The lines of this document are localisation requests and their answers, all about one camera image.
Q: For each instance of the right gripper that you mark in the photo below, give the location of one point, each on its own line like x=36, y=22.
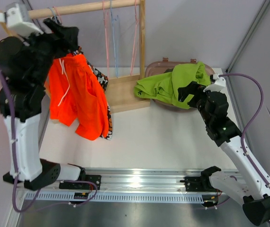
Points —
x=193, y=88

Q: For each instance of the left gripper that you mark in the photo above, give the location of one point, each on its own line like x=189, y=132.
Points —
x=65, y=39

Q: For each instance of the lime green shorts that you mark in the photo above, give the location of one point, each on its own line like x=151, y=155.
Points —
x=163, y=87

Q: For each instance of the pink hanger of green shorts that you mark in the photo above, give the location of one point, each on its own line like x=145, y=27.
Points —
x=105, y=20

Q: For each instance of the blue wire hanger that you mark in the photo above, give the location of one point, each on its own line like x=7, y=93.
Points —
x=115, y=38

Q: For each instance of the pink wire hanger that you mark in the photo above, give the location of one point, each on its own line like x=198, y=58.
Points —
x=134, y=50

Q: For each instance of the olive green shorts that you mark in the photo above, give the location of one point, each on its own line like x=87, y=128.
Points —
x=168, y=70

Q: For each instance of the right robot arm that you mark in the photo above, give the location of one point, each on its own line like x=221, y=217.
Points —
x=254, y=195

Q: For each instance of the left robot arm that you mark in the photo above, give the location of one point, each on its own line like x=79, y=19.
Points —
x=35, y=173

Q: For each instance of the patterned black orange shorts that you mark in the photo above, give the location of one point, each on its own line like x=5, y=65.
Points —
x=93, y=110

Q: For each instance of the pink plastic basket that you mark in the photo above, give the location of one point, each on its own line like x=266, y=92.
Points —
x=160, y=67

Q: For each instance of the wooden clothes rack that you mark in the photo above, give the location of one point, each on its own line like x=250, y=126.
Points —
x=125, y=94

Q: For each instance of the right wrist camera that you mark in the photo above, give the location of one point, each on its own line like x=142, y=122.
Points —
x=218, y=83

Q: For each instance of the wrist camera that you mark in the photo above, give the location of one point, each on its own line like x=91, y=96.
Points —
x=218, y=83
x=16, y=18

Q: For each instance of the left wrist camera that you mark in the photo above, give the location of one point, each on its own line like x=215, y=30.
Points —
x=16, y=18

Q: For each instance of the white slotted cable duct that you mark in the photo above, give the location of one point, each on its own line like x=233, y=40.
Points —
x=127, y=197

